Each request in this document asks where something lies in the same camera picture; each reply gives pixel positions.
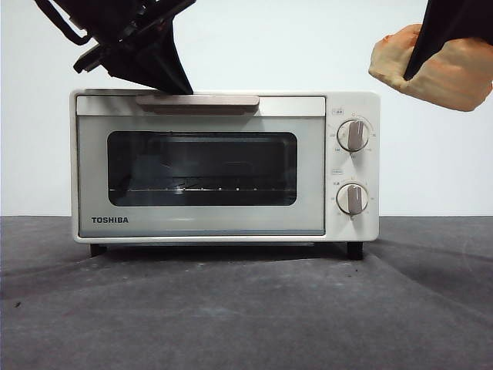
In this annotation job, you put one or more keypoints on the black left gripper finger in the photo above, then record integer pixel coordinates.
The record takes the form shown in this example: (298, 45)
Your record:
(142, 71)
(169, 58)

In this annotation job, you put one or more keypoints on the beige oven timer knob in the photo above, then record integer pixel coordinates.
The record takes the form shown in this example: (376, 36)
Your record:
(351, 199)

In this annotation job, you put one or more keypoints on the beige oven temperature knob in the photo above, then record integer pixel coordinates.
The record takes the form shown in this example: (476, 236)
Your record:
(352, 135)

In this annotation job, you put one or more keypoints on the white Toshiba toaster oven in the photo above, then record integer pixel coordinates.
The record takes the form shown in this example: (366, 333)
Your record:
(374, 173)

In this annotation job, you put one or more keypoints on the golden brown bread loaf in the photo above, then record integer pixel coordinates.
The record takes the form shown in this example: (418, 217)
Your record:
(447, 81)

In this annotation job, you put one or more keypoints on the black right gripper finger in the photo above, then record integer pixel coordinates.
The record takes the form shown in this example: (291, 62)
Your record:
(450, 23)

